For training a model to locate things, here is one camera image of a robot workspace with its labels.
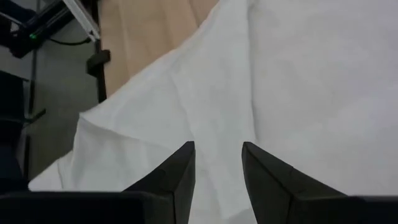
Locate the black device with green light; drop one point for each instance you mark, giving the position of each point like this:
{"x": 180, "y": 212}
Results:
{"x": 37, "y": 25}

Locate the silver aluminium bar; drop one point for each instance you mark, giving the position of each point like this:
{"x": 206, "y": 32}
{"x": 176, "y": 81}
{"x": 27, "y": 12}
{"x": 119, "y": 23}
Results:
{"x": 82, "y": 18}

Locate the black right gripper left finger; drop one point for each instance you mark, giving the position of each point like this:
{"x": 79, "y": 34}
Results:
{"x": 177, "y": 180}

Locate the white shirt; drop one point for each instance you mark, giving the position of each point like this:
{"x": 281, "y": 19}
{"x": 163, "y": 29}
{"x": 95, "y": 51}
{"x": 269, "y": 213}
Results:
{"x": 280, "y": 77}

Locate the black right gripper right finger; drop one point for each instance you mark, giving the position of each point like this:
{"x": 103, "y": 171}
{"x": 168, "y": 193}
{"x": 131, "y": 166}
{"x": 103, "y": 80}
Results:
{"x": 273, "y": 186}

